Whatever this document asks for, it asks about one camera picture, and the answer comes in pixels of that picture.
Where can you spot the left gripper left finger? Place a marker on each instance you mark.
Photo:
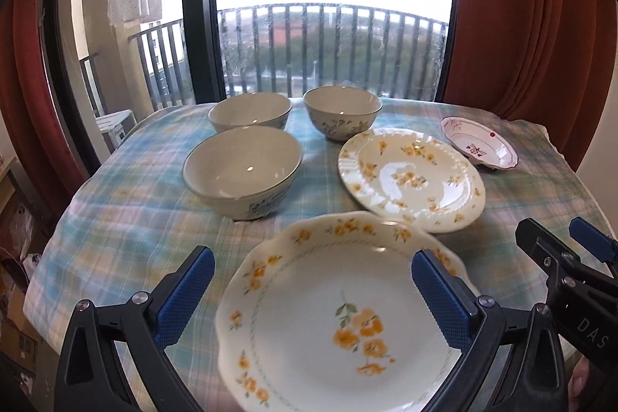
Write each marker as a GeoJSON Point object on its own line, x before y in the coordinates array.
{"type": "Point", "coordinates": [90, 375]}

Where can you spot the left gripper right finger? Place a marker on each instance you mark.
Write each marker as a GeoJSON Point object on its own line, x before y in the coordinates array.
{"type": "Point", "coordinates": [533, 375]}

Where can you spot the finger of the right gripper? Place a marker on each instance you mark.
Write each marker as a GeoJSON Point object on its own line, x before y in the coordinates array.
{"type": "Point", "coordinates": [564, 269]}
{"type": "Point", "coordinates": [603, 247]}

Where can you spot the small red-rimmed white plate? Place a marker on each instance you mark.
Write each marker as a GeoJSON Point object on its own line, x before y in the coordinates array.
{"type": "Point", "coordinates": [480, 144]}

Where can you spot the scalloped yellow-flower plate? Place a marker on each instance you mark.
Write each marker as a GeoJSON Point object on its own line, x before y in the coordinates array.
{"type": "Point", "coordinates": [325, 316]}

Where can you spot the bowl blue pattern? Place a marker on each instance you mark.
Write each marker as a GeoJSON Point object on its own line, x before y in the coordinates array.
{"type": "Point", "coordinates": [244, 173]}

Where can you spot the large beaded yellow-flower plate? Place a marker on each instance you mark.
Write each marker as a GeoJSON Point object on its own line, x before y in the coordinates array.
{"type": "Point", "coordinates": [412, 177]}

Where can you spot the ceramic bowl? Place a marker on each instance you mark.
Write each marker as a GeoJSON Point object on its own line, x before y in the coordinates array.
{"type": "Point", "coordinates": [257, 108]}

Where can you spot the floral bowl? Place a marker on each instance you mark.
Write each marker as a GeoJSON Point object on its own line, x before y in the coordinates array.
{"type": "Point", "coordinates": [340, 113]}

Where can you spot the person's right hand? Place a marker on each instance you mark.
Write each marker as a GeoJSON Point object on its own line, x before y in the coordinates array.
{"type": "Point", "coordinates": [578, 381]}

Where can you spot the wooden shelf with clutter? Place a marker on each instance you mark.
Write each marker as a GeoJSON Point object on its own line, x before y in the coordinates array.
{"type": "Point", "coordinates": [21, 241]}

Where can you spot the white outdoor unit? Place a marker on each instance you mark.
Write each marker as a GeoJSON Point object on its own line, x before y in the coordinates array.
{"type": "Point", "coordinates": [116, 127]}

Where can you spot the left red curtain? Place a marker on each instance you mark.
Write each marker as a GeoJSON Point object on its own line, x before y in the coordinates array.
{"type": "Point", "coordinates": [28, 111]}

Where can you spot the red curtain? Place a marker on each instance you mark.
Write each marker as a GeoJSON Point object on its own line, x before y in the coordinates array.
{"type": "Point", "coordinates": [28, 111]}
{"type": "Point", "coordinates": [546, 61]}

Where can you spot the right red curtain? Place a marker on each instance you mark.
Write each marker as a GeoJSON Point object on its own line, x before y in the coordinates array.
{"type": "Point", "coordinates": [546, 61]}

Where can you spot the balcony metal railing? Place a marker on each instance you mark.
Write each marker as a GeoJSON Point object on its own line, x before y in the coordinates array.
{"type": "Point", "coordinates": [292, 48]}

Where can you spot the black window frame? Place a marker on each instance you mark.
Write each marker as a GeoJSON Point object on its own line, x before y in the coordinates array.
{"type": "Point", "coordinates": [202, 41]}

